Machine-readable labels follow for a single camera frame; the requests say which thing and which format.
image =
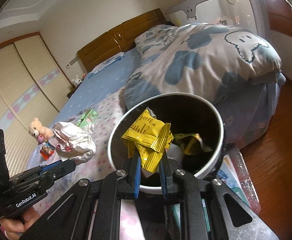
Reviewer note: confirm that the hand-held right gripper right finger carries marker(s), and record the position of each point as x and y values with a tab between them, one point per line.
164	180

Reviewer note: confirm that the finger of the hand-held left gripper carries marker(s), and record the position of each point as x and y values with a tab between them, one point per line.
48	180
55	167

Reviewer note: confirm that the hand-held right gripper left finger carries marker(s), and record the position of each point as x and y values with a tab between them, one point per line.
137	180

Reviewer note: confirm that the small orange red packet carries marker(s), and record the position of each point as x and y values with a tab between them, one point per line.
45	152

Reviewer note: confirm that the white paper wrapper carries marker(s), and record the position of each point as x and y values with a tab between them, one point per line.
73	140

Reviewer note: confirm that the green yellow snack bag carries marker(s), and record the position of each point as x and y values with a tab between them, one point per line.
191	142

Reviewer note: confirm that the yellow snack packet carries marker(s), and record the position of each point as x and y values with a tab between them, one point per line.
146	135

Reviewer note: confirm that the green carton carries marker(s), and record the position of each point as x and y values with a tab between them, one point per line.
87	117

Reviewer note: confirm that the white round bin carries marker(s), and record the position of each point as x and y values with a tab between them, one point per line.
198	115

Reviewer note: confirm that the person's left hand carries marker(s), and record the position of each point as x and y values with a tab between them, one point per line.
15	227

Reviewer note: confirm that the beige teddy bear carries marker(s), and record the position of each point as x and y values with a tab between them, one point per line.
37	128

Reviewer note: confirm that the magazine under bin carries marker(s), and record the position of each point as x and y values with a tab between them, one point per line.
232	177

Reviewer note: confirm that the dark wooden nightstand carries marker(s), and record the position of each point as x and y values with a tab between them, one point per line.
72	92

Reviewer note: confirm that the beige sliding door wardrobe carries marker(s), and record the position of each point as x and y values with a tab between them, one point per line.
15	80

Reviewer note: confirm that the white rabbit toy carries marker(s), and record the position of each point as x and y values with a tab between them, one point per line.
76	80

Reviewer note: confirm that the light blue bedsheet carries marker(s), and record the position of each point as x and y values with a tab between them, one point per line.
98	87

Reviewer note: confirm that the blue white pillow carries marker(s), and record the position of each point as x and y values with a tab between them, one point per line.
105	63

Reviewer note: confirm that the blue cloud print duvet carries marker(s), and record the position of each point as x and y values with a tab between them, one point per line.
198	62

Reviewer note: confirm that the brown wooden headboard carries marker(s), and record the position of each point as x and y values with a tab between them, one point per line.
105	42

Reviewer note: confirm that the grey bed guard rail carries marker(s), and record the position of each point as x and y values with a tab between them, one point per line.
183	7

